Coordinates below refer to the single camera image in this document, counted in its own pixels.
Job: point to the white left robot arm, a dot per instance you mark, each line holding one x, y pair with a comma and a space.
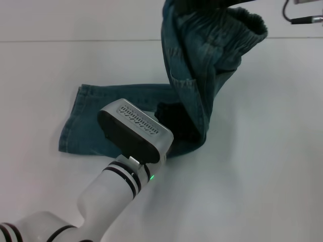
108, 191

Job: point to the blue washed denim shorts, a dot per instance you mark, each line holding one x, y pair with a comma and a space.
191, 63

